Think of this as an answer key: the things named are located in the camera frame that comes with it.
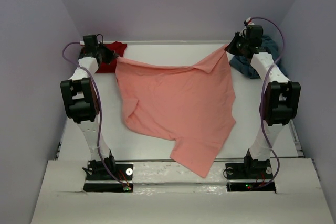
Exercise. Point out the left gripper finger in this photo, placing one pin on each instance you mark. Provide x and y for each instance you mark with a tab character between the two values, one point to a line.
109	54
112	62

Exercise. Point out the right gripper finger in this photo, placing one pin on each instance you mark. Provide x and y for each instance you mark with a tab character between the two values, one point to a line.
234	42
233	51

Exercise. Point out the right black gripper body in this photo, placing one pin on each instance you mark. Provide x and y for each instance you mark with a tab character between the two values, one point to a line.
243	44

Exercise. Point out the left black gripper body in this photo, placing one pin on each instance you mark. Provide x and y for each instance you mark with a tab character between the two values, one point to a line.
101	50

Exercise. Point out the pink t shirt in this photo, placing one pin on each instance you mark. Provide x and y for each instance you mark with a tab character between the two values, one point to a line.
190	105

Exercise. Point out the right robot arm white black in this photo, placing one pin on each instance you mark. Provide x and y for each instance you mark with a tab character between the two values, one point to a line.
278	105

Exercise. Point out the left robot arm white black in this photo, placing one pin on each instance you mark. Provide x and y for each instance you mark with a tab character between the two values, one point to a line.
82	101

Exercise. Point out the red folded t shirt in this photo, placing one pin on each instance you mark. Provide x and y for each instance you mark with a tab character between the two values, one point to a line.
120	48

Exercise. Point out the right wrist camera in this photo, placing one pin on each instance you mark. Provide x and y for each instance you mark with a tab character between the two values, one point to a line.
248	21

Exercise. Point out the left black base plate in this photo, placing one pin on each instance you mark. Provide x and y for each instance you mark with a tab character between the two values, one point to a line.
104	183

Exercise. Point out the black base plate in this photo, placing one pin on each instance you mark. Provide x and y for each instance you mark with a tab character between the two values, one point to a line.
240	180
104	183

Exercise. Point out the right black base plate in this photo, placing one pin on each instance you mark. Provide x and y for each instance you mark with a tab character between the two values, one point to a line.
240	180

